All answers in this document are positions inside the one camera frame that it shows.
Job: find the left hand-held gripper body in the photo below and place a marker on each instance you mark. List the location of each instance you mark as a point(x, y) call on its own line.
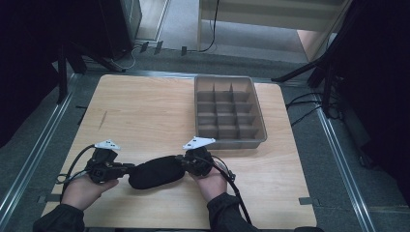
point(103, 167)

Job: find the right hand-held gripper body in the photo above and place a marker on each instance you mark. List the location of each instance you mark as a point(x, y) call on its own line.
point(198, 161)

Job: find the black sock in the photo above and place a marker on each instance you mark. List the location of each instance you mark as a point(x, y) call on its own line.
point(156, 172)

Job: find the grey divided storage box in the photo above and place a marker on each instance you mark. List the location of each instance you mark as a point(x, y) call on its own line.
point(227, 111)

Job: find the person's right hand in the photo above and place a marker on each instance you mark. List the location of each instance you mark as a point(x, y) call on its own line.
point(209, 185)

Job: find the person's left hand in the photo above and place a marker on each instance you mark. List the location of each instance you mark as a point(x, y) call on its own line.
point(85, 191)

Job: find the black tripod stand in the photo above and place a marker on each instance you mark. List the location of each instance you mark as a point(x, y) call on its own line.
point(69, 63)

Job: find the black curtain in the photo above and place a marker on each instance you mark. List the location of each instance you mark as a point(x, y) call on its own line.
point(29, 58)
point(380, 80)

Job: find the black cabinet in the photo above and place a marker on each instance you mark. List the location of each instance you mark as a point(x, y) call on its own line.
point(119, 25)

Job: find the black metal stand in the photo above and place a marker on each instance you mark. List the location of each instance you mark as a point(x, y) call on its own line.
point(325, 64)

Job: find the white shelf unit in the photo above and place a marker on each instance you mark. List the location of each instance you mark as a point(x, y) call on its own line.
point(274, 16)

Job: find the metal floor rail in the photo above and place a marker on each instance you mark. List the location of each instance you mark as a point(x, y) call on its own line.
point(345, 167)
point(38, 141)

